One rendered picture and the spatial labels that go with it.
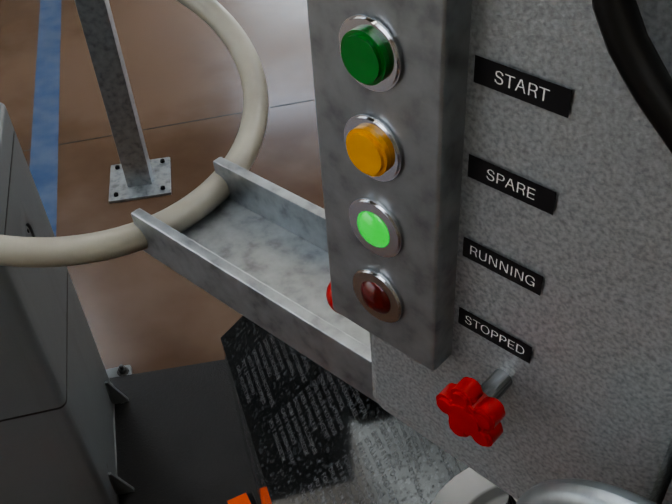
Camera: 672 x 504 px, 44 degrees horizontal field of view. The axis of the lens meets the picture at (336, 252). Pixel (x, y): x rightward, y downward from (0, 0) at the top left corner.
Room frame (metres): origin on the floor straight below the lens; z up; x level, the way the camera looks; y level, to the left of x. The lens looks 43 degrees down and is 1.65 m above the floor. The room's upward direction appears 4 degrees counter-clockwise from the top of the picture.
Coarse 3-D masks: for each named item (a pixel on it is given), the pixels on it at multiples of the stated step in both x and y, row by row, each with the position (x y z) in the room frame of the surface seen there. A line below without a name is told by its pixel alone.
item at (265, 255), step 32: (224, 160) 0.73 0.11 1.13; (256, 192) 0.68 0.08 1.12; (288, 192) 0.66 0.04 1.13; (160, 224) 0.63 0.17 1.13; (224, 224) 0.67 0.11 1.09; (256, 224) 0.67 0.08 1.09; (288, 224) 0.65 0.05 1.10; (320, 224) 0.62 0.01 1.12; (160, 256) 0.62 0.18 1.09; (192, 256) 0.58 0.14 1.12; (224, 256) 0.62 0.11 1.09; (256, 256) 0.62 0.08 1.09; (288, 256) 0.61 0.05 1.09; (320, 256) 0.61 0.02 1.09; (224, 288) 0.55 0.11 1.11; (256, 288) 0.52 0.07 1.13; (288, 288) 0.56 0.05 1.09; (320, 288) 0.56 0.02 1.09; (256, 320) 0.52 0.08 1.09; (288, 320) 0.49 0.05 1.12; (320, 320) 0.48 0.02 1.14; (320, 352) 0.47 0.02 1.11; (352, 352) 0.44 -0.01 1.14; (352, 384) 0.44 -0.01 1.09
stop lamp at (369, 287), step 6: (366, 282) 0.33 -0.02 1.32; (372, 282) 0.33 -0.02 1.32; (366, 288) 0.33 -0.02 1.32; (372, 288) 0.33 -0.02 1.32; (378, 288) 0.33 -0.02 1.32; (366, 294) 0.33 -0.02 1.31; (372, 294) 0.33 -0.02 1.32; (378, 294) 0.32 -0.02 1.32; (384, 294) 0.32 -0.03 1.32; (366, 300) 0.33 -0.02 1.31; (372, 300) 0.32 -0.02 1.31; (378, 300) 0.32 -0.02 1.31; (384, 300) 0.32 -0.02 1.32; (372, 306) 0.32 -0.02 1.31; (378, 306) 0.32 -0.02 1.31; (384, 306) 0.32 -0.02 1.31; (390, 306) 0.32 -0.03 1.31; (378, 312) 0.32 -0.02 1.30; (384, 312) 0.32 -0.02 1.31
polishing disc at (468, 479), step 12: (468, 468) 0.47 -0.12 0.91; (456, 480) 0.45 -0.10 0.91; (468, 480) 0.45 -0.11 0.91; (480, 480) 0.45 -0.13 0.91; (444, 492) 0.44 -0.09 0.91; (456, 492) 0.44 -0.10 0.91; (468, 492) 0.44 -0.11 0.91; (480, 492) 0.44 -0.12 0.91; (492, 492) 0.44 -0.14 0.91; (504, 492) 0.44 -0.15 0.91
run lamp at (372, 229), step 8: (360, 216) 0.33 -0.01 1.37; (368, 216) 0.33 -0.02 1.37; (376, 216) 0.33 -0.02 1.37; (360, 224) 0.33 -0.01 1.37; (368, 224) 0.33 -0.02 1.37; (376, 224) 0.32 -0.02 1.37; (360, 232) 0.33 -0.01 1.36; (368, 232) 0.32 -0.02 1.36; (376, 232) 0.32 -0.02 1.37; (384, 232) 0.32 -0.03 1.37; (368, 240) 0.33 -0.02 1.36; (376, 240) 0.32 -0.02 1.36; (384, 240) 0.32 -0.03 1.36
